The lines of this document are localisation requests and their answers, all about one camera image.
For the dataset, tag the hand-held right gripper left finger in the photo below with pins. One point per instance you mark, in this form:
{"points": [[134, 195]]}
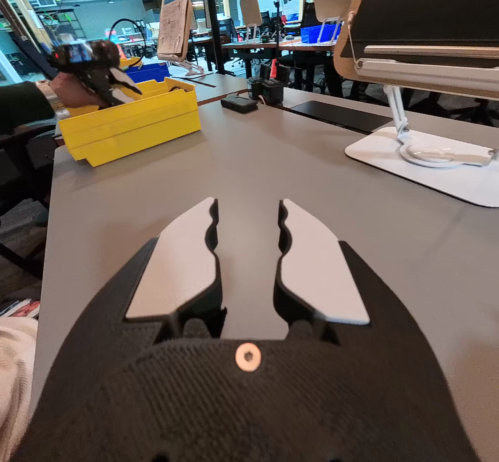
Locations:
{"points": [[175, 271]]}

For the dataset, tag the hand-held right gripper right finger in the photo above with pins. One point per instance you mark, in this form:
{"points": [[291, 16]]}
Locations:
{"points": [[319, 274]]}

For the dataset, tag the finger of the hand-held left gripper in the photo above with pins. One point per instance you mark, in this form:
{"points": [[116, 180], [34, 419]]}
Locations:
{"points": [[111, 91], [126, 81]]}

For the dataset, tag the yellow plastic bin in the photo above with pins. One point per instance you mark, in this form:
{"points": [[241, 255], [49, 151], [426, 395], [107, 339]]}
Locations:
{"points": [[130, 62], [132, 130]]}

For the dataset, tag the person's left hand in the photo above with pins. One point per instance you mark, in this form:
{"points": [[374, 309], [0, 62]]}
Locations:
{"points": [[72, 91]]}

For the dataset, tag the blue plastic bin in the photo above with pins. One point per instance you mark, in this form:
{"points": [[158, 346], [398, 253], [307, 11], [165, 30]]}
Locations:
{"points": [[150, 72]]}

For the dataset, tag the black vertical pole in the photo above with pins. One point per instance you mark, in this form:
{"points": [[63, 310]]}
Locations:
{"points": [[212, 17]]}

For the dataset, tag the black office chair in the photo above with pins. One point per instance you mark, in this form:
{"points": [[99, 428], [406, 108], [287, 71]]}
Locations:
{"points": [[23, 165]]}

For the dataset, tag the black rectangular box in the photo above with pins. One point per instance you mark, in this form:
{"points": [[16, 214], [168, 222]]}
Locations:
{"points": [[239, 104]]}

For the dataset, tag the black charger device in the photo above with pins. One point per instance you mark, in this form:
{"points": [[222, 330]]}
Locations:
{"points": [[269, 87]]}

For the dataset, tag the long wooden office desk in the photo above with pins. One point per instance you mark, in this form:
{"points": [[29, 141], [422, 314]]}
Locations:
{"points": [[273, 44]]}

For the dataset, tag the colourful magazine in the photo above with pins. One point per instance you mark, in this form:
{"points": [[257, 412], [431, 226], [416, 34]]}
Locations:
{"points": [[23, 308]]}

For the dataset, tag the black flat pad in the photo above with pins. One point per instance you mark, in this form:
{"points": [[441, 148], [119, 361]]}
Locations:
{"points": [[343, 115]]}

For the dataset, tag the person's cream trousers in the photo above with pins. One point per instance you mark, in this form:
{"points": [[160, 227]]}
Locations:
{"points": [[15, 372]]}

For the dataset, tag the blue storage crate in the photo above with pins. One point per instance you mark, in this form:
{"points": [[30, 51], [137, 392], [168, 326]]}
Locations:
{"points": [[312, 33]]}

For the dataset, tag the white tablet stand with board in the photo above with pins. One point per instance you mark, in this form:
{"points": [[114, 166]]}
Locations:
{"points": [[429, 9]]}

